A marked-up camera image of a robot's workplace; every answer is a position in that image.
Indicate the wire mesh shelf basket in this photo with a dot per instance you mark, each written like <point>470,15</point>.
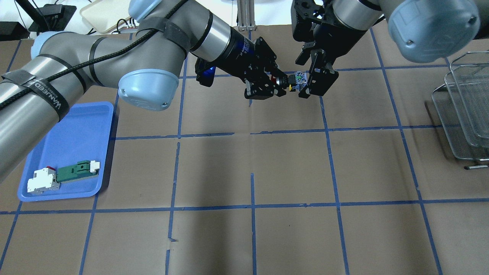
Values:
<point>462,106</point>

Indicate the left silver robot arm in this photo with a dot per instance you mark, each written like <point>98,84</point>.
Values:
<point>145,71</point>

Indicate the red emergency stop button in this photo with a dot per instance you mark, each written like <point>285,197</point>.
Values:
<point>294,82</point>

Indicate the green terminal block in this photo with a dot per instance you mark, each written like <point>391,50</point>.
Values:
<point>81,170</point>

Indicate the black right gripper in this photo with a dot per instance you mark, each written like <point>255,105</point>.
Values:
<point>338,35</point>

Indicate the beige plastic tray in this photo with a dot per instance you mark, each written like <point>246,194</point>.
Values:
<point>103,15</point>

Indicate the aluminium frame post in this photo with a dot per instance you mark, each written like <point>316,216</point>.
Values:
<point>246,15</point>

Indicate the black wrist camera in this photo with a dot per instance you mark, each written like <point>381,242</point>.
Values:
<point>206,72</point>

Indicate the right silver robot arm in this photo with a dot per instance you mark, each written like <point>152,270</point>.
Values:
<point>423,30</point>

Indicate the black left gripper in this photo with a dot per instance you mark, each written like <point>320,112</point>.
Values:
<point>240,52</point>

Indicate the blue plastic tray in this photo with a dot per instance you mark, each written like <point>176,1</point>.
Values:
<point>83,134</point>

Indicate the white circuit breaker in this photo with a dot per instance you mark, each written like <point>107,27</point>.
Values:
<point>43,180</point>

